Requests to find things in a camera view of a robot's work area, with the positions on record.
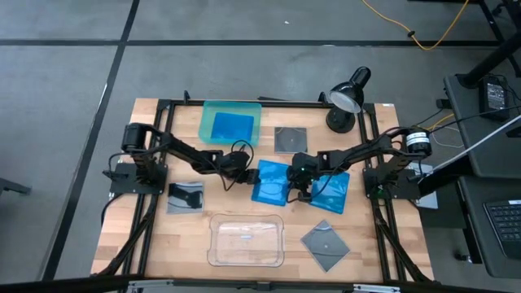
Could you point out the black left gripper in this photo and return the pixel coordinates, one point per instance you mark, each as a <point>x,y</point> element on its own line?
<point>236,171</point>

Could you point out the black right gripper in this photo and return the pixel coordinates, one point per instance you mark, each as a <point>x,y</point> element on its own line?
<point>303,173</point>

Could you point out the blue jewel case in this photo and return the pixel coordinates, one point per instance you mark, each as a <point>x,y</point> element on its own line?
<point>232,126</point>
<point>268,187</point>
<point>334,193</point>

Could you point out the black clear jewel case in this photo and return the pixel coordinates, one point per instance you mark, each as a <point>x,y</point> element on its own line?
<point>185,197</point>
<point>325,245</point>
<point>290,139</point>

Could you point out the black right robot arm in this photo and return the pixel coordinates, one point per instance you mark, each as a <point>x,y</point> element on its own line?
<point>358,154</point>

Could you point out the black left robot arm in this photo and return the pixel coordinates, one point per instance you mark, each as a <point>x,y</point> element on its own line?
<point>183,152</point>

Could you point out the clear plastic bin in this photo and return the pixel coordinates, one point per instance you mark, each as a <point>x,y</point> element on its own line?
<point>245,240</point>

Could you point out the teal translucent plastic bin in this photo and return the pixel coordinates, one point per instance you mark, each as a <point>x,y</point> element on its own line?
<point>205,122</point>

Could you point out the black desk lamp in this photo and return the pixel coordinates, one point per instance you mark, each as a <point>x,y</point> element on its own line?
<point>340,122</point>

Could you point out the light grey plate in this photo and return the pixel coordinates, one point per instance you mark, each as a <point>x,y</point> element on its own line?
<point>429,201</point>

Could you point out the dark grey desk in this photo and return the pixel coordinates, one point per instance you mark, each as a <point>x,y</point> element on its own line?
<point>472,228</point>

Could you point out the white slanted bar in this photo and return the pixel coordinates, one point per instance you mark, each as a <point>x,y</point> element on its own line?
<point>476,144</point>

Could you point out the black keyboard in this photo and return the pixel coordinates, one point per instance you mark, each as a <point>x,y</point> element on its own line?
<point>506,224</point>

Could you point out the black power adapter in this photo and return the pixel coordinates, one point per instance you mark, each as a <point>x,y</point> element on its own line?
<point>493,97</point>

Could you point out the black crossbar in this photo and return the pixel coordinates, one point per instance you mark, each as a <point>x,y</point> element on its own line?
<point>61,281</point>

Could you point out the black desk leg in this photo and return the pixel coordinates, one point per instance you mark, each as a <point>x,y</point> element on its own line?
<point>488,61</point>

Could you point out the black furniture foot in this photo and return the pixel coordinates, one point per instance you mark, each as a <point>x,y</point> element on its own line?
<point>12,186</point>

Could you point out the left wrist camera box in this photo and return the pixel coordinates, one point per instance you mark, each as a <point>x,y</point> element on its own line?
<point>240,157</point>

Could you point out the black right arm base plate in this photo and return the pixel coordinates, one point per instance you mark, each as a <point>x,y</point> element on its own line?
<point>401,189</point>

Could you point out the black aluminium table frame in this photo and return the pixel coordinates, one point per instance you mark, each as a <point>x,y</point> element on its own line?
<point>187,102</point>

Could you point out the silver frame bracket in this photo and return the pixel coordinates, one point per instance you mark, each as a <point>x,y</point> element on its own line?
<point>150,285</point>
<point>374,288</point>

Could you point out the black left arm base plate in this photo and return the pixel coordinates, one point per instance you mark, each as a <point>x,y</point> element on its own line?
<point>122,183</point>

